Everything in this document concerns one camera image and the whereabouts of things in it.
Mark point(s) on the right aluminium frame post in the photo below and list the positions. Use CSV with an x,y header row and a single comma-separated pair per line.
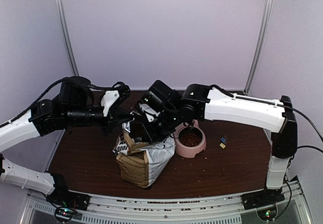
x,y
265,20

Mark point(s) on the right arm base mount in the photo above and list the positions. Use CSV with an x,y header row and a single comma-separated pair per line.
x,y
264,201

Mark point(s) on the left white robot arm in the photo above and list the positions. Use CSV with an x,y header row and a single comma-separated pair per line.
x,y
68,102

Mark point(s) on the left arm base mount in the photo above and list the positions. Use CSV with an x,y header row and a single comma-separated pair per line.
x,y
67,204

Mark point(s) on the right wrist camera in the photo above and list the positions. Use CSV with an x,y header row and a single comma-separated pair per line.
x,y
149,113

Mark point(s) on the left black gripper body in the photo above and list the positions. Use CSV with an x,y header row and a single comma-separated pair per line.
x,y
112,120

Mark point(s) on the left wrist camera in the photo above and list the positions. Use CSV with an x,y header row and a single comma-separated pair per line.
x,y
114,96

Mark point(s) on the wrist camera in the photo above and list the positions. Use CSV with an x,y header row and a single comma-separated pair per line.
x,y
149,113
114,96

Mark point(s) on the left aluminium frame post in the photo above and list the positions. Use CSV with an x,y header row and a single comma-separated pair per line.
x,y
66,37

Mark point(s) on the aluminium frame post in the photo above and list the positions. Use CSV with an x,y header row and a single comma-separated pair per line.
x,y
66,37
265,20

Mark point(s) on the dog food bag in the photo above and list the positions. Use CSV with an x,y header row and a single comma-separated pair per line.
x,y
141,163

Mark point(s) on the pink double pet bowl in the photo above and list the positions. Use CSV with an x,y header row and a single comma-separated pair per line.
x,y
188,152

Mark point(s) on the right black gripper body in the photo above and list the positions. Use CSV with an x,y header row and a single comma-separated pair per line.
x,y
161,131

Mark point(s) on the brown dog kibble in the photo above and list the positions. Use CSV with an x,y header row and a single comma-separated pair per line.
x,y
190,139

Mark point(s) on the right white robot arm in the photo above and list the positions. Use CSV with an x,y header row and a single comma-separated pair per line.
x,y
210,102

